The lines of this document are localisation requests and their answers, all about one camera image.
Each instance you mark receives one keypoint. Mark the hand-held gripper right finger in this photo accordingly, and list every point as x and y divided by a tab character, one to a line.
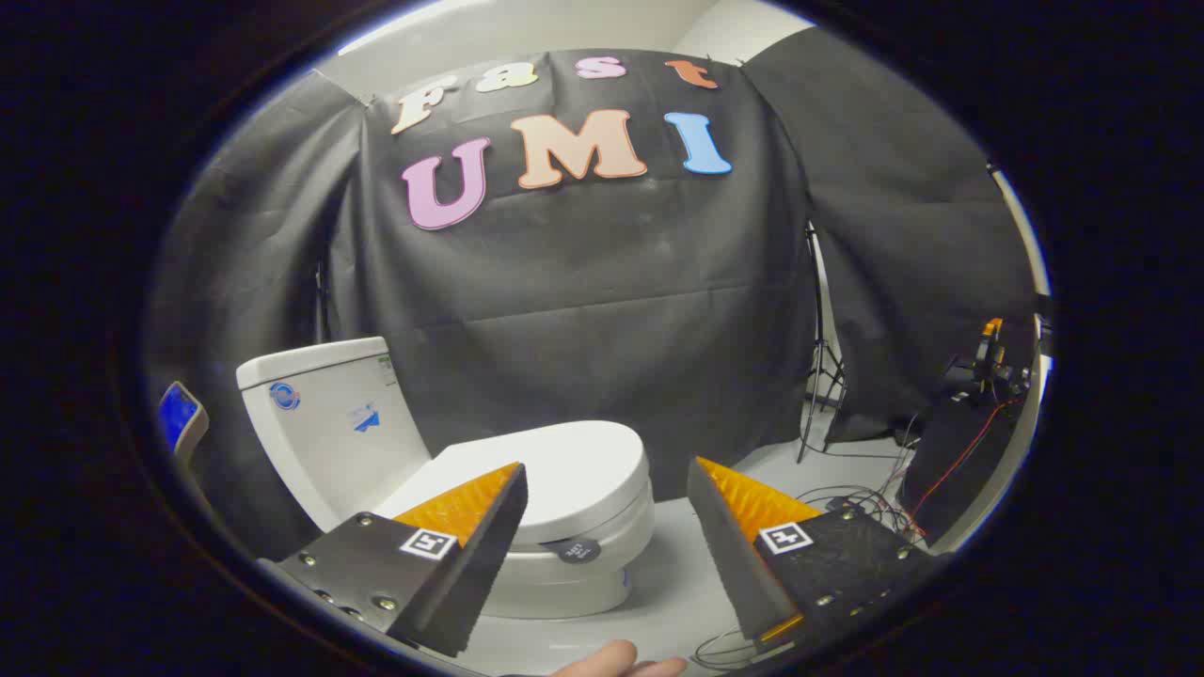
729	555

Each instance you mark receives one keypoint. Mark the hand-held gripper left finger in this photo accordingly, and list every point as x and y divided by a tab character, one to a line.
480	564

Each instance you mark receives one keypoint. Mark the white toilet lid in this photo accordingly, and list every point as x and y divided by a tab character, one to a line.
564	470

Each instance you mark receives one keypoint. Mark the white toilet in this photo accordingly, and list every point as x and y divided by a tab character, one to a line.
329	442

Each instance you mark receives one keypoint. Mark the black tripod stand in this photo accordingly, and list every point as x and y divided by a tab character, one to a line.
820	348

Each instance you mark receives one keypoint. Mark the dark cloth covered box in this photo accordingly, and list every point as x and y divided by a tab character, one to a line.
950	451

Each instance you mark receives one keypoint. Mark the black backdrop cloth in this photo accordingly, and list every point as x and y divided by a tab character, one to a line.
611	310

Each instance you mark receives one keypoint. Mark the orange and black device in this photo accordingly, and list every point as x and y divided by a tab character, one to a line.
990	343

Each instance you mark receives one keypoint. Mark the blue and white panel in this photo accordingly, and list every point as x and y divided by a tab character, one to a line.
177	414

